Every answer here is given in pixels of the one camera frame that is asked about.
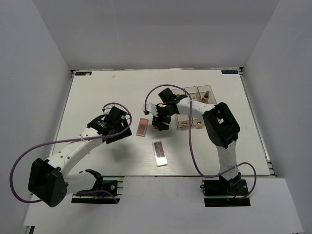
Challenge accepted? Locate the foundation bottle with pump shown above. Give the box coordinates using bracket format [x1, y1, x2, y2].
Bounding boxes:
[202, 91, 210, 104]

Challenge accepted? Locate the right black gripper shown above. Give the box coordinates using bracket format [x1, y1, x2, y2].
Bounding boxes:
[152, 105, 175, 131]

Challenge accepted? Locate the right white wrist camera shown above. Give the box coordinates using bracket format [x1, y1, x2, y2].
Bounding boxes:
[142, 102, 158, 117]

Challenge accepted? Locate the silver eyeshadow palette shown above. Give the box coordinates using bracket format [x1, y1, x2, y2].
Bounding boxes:
[152, 141, 168, 167]

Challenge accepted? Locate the clear organizer bin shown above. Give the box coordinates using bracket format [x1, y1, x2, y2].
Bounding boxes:
[185, 86, 204, 127]
[197, 85, 217, 105]
[172, 89, 189, 128]

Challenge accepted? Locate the pink blush palette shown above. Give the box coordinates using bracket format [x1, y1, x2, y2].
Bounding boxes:
[136, 118, 149, 137]

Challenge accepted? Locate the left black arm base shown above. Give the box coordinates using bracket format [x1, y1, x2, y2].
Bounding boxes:
[71, 177, 124, 205]

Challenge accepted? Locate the left clear organizer bin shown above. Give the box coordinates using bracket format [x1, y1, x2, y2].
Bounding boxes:
[172, 89, 189, 128]

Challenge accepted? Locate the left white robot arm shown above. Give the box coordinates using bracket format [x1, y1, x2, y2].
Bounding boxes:
[28, 106, 132, 207]

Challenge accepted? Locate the right clear organizer bin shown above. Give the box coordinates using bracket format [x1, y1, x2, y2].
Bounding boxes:
[197, 85, 217, 105]

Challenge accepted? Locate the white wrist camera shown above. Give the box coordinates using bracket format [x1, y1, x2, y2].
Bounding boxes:
[142, 102, 158, 117]
[102, 104, 115, 115]

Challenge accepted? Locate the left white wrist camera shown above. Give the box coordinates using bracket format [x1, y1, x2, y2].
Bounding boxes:
[102, 104, 115, 115]

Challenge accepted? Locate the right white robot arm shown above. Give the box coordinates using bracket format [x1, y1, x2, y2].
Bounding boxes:
[143, 84, 241, 195]

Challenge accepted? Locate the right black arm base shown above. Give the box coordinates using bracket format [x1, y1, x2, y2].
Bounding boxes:
[200, 179, 251, 207]

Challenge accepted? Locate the middle clear organizer bin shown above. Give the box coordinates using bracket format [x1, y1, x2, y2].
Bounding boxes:
[185, 86, 204, 127]

